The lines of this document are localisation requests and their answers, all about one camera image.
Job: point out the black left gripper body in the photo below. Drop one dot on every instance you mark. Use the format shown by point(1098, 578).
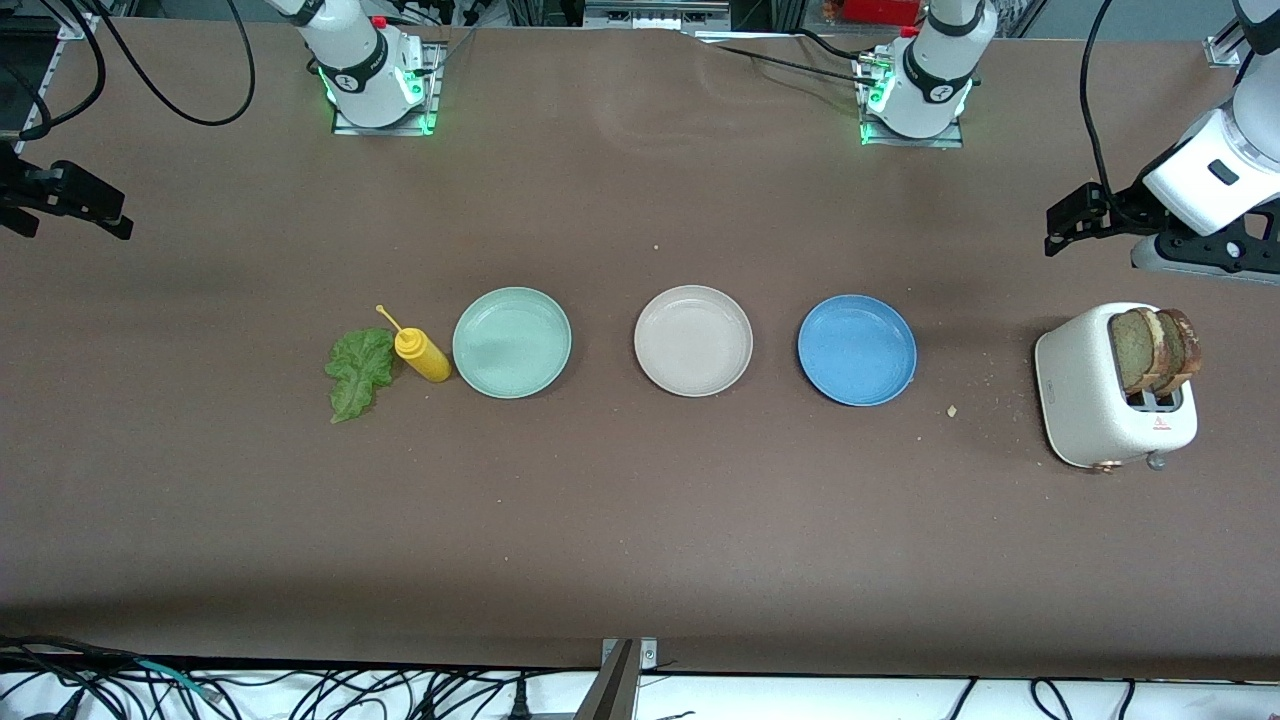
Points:
point(1122, 206)

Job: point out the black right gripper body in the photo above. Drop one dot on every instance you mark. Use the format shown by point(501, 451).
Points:
point(22, 188)

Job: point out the light brown bread slice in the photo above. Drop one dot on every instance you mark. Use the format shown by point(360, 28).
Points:
point(1132, 350)

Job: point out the green lettuce leaf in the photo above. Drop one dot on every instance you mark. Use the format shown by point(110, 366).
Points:
point(358, 375)

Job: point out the yellow squeeze bottle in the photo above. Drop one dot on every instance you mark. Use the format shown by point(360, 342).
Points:
point(425, 355)

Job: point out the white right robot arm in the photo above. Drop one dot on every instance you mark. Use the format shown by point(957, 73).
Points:
point(360, 70)

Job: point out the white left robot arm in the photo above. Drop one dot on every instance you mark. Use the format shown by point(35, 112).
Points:
point(930, 90)

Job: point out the blue plate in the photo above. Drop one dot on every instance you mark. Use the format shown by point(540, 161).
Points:
point(857, 350)

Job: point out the beige plate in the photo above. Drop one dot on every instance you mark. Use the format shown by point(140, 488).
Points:
point(693, 341)

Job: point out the mint green plate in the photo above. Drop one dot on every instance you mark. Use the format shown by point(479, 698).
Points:
point(512, 343)

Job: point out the dark crust bread slice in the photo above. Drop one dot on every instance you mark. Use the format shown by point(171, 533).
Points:
point(1185, 345)

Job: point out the white toaster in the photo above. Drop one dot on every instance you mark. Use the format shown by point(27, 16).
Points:
point(1085, 400)

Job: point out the red box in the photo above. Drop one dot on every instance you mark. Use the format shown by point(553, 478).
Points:
point(880, 10)

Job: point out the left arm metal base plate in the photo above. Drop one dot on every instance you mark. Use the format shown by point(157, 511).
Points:
point(900, 142)

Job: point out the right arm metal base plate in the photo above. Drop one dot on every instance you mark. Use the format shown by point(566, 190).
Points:
point(345, 128)

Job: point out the aluminium frame profile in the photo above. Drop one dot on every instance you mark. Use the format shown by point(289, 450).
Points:
point(655, 12)

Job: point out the metal table edge bracket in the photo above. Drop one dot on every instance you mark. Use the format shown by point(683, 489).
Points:
point(625, 680)

